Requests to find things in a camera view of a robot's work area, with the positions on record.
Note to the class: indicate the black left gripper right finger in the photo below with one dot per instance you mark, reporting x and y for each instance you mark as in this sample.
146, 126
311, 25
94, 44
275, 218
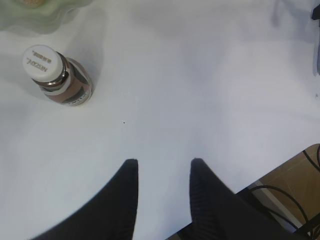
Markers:
219, 214

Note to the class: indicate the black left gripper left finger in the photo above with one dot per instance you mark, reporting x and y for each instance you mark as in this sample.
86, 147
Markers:
109, 215

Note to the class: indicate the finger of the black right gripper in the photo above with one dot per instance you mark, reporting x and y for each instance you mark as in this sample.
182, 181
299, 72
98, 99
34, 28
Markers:
316, 13

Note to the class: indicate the brown Nescafe coffee bottle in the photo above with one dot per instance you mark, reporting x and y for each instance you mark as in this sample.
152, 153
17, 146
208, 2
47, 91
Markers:
61, 79

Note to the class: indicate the sugared bread roll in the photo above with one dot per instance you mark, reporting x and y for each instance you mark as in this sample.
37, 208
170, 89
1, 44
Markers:
32, 3

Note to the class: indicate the green wavy glass plate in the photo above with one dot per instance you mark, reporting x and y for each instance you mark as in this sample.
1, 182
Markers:
43, 19

